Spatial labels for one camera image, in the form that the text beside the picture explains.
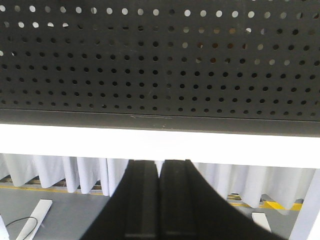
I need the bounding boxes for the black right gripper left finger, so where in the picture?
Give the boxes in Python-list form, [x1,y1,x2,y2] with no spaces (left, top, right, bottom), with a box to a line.
[81,160,159,240]

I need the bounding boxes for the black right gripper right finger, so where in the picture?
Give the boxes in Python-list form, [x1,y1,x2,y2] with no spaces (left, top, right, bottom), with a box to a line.
[159,160,281,240]

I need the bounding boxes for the white standing desk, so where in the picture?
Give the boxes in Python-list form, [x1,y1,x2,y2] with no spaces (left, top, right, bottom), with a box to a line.
[0,124,320,240]

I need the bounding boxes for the grey curtain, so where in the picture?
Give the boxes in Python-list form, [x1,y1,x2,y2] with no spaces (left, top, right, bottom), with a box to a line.
[0,153,316,209]

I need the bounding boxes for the black perforated pegboard panel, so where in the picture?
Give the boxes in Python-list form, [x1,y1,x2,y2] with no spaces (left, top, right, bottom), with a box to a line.
[0,0,320,137]

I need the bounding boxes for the black power cable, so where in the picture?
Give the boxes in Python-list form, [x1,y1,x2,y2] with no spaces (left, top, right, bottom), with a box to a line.
[4,216,39,235]

